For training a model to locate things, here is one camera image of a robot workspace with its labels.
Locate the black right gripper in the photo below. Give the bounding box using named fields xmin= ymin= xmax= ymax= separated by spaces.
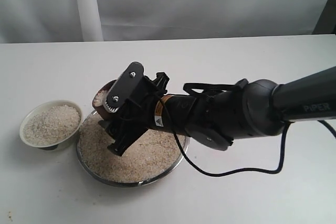
xmin=98 ymin=72 xmax=210 ymax=156

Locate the brown wooden cup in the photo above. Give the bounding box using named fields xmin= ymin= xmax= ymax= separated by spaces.
xmin=92 ymin=80 xmax=125 ymax=121

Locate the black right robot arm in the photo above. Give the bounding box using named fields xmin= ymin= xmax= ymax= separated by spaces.
xmin=92 ymin=62 xmax=335 ymax=156

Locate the round steel rice tray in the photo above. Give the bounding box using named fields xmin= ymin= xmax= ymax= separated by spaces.
xmin=76 ymin=111 xmax=183 ymax=187

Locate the white ceramic rice bowl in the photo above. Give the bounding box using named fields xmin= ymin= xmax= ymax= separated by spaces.
xmin=19 ymin=100 xmax=83 ymax=151

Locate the white backdrop curtain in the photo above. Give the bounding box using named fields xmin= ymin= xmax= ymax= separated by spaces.
xmin=1 ymin=0 xmax=327 ymax=43

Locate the black camera cable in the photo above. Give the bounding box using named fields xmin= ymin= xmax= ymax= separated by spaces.
xmin=154 ymin=83 xmax=336 ymax=178

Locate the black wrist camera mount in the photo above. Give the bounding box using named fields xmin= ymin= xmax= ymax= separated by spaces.
xmin=104 ymin=61 xmax=144 ymax=113

